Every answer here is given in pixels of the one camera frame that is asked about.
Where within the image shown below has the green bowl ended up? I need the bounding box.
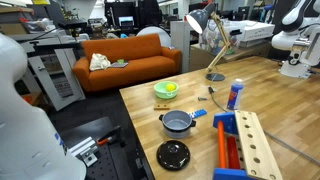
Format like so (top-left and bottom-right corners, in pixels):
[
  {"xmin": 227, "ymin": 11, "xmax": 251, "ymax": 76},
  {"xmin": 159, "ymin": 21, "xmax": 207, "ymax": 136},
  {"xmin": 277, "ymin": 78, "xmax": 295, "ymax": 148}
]
[{"xmin": 154, "ymin": 81, "xmax": 179, "ymax": 99}]

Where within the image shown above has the wooden peg rack toy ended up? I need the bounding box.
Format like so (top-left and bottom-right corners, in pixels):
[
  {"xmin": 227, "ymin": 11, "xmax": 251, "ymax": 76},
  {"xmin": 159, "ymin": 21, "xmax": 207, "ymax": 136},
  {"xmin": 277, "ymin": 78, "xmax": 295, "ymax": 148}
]
[{"xmin": 213, "ymin": 110, "xmax": 283, "ymax": 180}]

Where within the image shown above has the blue lego brick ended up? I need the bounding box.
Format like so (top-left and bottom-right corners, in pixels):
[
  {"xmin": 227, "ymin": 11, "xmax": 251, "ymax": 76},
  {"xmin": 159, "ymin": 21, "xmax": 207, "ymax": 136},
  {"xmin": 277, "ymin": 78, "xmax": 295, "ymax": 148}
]
[{"xmin": 189, "ymin": 109, "xmax": 207, "ymax": 119}]

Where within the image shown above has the wooden desk lamp grey shade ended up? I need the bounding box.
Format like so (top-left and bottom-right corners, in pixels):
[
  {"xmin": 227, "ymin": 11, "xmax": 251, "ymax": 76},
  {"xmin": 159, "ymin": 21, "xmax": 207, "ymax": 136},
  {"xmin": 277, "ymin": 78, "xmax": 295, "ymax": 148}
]
[{"xmin": 186, "ymin": 3, "xmax": 231, "ymax": 81}]

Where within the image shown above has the cream cloth bag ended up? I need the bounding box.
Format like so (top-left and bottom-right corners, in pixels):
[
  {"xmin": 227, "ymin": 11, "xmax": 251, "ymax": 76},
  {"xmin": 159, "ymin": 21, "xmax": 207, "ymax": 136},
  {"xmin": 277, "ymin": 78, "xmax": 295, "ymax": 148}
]
[{"xmin": 89, "ymin": 53, "xmax": 111, "ymax": 71}]

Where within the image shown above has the small wooden block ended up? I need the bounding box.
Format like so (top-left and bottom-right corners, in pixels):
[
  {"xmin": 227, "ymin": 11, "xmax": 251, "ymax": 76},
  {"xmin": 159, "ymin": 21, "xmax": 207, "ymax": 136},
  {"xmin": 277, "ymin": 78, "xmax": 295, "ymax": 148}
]
[{"xmin": 154, "ymin": 104, "xmax": 170, "ymax": 110}]

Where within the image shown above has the book on sofa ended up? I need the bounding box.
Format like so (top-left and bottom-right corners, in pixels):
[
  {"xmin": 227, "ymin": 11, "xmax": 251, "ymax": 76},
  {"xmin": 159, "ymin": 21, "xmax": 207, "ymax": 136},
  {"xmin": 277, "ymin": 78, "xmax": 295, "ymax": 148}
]
[{"xmin": 110, "ymin": 62, "xmax": 129, "ymax": 68}]

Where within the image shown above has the orange handled tool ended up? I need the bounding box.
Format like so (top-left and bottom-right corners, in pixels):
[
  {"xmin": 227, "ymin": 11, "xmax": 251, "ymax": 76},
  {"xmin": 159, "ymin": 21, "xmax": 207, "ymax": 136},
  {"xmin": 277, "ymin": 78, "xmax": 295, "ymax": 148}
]
[{"xmin": 96, "ymin": 126, "xmax": 121, "ymax": 146}]

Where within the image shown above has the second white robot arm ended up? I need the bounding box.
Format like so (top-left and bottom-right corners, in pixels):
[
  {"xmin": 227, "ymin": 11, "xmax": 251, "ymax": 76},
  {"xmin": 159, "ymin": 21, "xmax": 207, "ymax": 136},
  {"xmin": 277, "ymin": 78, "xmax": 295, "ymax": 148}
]
[{"xmin": 272, "ymin": 0, "xmax": 320, "ymax": 78}]

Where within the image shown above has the white sign board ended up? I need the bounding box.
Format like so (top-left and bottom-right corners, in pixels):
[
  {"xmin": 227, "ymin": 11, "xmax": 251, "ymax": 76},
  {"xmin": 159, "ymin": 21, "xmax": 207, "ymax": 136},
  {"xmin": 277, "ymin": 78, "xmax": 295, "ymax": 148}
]
[{"xmin": 28, "ymin": 48, "xmax": 85, "ymax": 111}]

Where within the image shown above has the black pot lid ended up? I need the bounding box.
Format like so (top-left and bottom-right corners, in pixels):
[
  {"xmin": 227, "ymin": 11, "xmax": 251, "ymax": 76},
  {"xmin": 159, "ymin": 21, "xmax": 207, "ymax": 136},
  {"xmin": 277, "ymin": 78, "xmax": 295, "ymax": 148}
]
[{"xmin": 156, "ymin": 140, "xmax": 191, "ymax": 171}]

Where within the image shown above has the yellow ball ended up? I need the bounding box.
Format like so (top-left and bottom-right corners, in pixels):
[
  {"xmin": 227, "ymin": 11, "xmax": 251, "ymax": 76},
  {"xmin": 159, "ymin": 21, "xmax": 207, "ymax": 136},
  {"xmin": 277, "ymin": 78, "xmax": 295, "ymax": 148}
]
[{"xmin": 166, "ymin": 83, "xmax": 176, "ymax": 92}]

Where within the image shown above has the grey pot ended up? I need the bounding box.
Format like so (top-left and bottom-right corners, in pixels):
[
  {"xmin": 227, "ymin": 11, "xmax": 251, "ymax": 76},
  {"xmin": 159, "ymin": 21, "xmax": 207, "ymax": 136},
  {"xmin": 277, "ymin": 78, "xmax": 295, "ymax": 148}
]
[{"xmin": 159, "ymin": 110, "xmax": 196, "ymax": 139}]

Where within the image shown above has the blue glue bottle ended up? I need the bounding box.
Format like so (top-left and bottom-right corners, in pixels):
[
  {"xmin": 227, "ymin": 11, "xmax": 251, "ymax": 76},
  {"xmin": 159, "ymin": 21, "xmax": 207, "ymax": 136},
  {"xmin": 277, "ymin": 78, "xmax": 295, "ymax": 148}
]
[{"xmin": 227, "ymin": 78, "xmax": 244, "ymax": 110}]

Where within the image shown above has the white box on cabinet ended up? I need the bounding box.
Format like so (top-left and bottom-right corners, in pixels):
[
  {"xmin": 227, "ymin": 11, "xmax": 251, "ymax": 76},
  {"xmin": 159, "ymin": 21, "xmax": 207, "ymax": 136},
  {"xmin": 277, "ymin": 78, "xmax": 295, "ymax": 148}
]
[{"xmin": 231, "ymin": 20, "xmax": 274, "ymax": 42}]

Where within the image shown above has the orange sofa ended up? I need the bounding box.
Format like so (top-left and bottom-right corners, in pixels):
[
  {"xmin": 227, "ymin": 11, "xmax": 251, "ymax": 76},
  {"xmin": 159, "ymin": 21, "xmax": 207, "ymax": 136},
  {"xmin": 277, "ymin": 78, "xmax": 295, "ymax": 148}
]
[{"xmin": 72, "ymin": 34, "xmax": 182, "ymax": 92}]

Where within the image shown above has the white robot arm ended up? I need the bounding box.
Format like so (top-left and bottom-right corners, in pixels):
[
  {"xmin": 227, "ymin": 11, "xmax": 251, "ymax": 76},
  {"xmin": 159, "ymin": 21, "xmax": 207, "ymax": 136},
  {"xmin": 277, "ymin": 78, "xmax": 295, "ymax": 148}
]
[{"xmin": 0, "ymin": 34, "xmax": 86, "ymax": 180}]

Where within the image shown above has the aluminium bracket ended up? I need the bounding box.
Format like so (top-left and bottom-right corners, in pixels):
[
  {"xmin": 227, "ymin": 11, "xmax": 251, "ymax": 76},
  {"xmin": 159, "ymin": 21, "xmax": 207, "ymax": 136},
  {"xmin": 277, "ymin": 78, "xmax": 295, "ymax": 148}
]
[{"xmin": 70, "ymin": 137, "xmax": 98, "ymax": 167}]

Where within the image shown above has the braided lamp cable with switch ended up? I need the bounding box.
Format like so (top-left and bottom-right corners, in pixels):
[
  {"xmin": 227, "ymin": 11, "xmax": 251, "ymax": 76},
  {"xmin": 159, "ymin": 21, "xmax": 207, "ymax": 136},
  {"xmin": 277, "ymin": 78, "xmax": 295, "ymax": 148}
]
[{"xmin": 207, "ymin": 86, "xmax": 320, "ymax": 168}]

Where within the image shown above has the grey screw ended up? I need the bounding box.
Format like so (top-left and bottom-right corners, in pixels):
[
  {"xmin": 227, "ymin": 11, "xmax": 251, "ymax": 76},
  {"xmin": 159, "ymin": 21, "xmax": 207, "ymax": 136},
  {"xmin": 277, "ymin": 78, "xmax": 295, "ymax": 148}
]
[{"xmin": 198, "ymin": 97, "xmax": 207, "ymax": 101}]

